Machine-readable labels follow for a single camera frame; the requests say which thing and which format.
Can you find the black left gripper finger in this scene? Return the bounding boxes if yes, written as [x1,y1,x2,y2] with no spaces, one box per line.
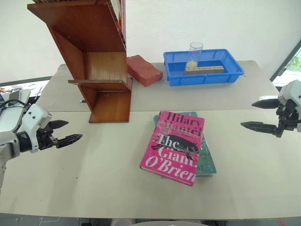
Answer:
[56,134,84,149]
[50,120,70,129]

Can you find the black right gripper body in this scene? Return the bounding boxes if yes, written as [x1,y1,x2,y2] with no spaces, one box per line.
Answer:
[275,99,298,138]

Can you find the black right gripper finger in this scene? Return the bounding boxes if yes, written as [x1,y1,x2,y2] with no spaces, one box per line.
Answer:
[240,121,278,136]
[251,98,279,110]

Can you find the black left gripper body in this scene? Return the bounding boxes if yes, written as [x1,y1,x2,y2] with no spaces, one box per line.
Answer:
[36,122,59,151]

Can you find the teal hardcover book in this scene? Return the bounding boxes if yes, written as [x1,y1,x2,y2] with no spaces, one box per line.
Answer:
[151,111,218,178]

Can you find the pink hardcover book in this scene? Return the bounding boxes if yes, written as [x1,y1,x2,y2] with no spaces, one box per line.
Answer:
[139,110,206,187]

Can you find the brown wooden bookshelf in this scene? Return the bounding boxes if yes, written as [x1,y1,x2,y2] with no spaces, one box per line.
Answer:
[27,0,134,124]

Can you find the cluttered background desk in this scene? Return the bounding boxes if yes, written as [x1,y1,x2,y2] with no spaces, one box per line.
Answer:
[0,75,53,111]

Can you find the blue plastic bin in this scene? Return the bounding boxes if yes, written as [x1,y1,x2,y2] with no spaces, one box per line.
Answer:
[163,48,246,87]

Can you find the wooden block with holes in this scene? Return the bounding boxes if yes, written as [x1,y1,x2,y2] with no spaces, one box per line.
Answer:
[183,65,225,76]

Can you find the clear plastic cup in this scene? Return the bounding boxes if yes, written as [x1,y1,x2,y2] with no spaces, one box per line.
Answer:
[187,41,204,71]

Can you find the red brick block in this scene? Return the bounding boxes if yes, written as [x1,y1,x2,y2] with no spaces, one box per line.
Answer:
[127,54,164,87]

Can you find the books on shelf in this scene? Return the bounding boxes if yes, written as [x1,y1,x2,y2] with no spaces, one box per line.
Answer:
[117,0,127,49]

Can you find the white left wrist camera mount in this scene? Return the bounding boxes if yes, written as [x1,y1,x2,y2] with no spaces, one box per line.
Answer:
[22,103,53,153]

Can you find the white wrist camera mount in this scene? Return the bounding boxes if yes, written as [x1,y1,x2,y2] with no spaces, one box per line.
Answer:
[278,79,301,132]
[22,103,53,153]

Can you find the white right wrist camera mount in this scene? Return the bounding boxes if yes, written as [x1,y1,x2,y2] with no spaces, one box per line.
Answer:
[278,79,301,132]

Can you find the black window frame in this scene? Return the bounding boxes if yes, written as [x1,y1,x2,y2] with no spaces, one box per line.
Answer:
[269,39,301,83]

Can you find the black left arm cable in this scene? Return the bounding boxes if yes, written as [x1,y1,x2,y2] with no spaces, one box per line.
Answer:
[0,99,29,112]

